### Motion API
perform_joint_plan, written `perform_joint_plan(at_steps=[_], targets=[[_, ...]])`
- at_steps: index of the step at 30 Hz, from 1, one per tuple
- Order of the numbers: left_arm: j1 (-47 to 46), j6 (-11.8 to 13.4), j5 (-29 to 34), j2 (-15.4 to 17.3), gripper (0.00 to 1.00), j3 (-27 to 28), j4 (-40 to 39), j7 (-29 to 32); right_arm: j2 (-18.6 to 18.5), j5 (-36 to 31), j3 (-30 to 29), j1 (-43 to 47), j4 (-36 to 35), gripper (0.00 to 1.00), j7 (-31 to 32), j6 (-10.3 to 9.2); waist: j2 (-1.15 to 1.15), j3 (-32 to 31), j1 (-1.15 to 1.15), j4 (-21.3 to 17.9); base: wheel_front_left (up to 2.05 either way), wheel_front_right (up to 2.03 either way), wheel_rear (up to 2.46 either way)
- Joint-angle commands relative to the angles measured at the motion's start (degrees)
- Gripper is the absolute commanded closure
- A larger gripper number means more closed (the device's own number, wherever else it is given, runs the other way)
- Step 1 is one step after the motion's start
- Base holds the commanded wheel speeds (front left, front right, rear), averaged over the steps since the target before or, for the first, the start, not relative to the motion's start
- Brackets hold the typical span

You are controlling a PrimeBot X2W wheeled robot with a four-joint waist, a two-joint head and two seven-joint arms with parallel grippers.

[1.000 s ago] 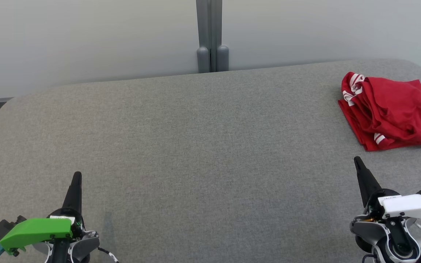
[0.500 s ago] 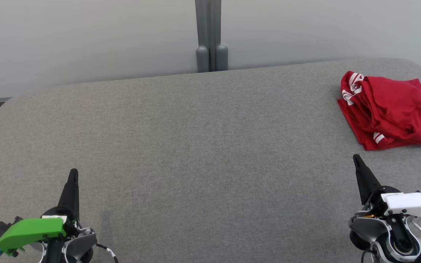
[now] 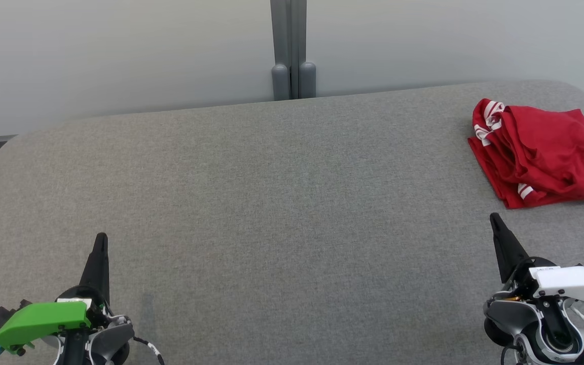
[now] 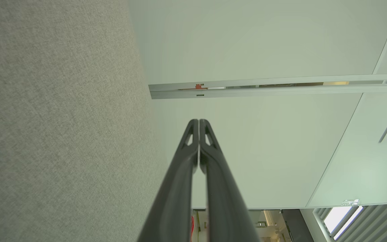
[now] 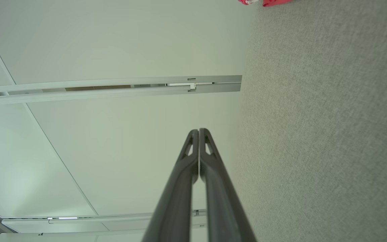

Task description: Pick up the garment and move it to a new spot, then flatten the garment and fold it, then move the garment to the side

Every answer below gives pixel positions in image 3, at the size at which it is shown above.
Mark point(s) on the red shorts white trim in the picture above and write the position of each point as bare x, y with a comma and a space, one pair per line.
555, 142

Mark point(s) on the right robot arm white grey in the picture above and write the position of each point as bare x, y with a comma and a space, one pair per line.
520, 319

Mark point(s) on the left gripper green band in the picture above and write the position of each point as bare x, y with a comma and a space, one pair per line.
38, 319

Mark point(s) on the grey fabric sofa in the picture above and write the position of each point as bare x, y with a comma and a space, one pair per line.
271, 228

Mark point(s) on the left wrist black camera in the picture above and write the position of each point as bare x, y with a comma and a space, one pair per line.
0, 317

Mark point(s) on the red basketball jersey white sleeves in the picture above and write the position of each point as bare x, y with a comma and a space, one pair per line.
489, 157

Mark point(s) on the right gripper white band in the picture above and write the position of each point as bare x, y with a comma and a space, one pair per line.
576, 284

